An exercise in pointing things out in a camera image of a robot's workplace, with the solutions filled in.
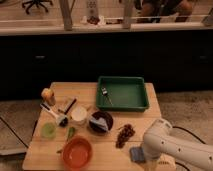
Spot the wooden table post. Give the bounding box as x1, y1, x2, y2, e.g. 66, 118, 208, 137
123, 0, 134, 29
59, 0, 72, 31

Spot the dark bowl with cloth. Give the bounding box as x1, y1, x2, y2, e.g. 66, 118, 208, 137
89, 111, 113, 134

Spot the white handled brush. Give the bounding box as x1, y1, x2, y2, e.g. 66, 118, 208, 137
40, 103, 68, 127

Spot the black marker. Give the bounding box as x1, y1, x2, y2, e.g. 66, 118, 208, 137
64, 98, 77, 115

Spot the wooden table post right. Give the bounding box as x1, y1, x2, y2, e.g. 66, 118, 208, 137
123, 0, 134, 29

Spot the green leaf vegetable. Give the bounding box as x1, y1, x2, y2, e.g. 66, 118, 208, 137
56, 127, 76, 154

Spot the white cup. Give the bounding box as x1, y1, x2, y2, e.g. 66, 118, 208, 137
71, 106, 87, 125

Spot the green plastic tray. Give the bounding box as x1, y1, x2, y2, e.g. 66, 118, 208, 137
96, 76, 149, 112

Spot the blue sponge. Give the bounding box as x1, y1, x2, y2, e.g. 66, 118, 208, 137
129, 147, 145, 163

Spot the bunch of dark grapes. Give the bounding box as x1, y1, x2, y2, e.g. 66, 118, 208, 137
116, 124, 135, 148

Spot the office chair base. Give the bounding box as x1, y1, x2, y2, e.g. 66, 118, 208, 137
22, 0, 53, 15

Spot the green cup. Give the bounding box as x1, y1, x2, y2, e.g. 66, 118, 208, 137
41, 122, 56, 139

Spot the seated person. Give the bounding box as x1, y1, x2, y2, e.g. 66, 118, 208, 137
134, 0, 192, 23

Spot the orange bowl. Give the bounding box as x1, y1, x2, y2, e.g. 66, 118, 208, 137
61, 136, 93, 171

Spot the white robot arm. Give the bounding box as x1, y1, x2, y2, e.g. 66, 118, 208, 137
142, 118, 213, 171

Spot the black floor cable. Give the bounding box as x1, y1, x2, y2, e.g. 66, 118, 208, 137
171, 125, 209, 171

